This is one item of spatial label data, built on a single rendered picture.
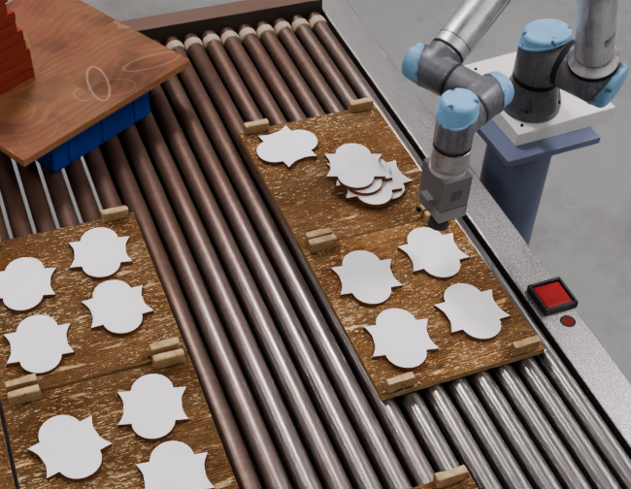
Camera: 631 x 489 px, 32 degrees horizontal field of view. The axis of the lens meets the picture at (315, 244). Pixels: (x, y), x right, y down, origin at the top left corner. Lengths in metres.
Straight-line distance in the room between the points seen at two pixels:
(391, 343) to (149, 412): 0.48
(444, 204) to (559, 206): 1.81
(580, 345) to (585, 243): 1.61
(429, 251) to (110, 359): 0.70
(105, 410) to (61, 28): 1.09
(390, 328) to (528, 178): 0.84
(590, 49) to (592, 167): 1.66
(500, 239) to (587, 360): 0.36
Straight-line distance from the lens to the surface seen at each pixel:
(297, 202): 2.38
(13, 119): 2.48
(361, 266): 2.23
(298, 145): 2.51
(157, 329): 2.13
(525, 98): 2.70
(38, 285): 2.22
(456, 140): 2.04
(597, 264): 3.74
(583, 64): 2.54
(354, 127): 2.59
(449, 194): 2.12
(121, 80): 2.56
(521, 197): 2.87
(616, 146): 4.24
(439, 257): 2.27
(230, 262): 2.27
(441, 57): 2.15
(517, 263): 2.34
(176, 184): 2.45
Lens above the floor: 2.53
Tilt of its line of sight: 44 degrees down
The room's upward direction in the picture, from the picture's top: 4 degrees clockwise
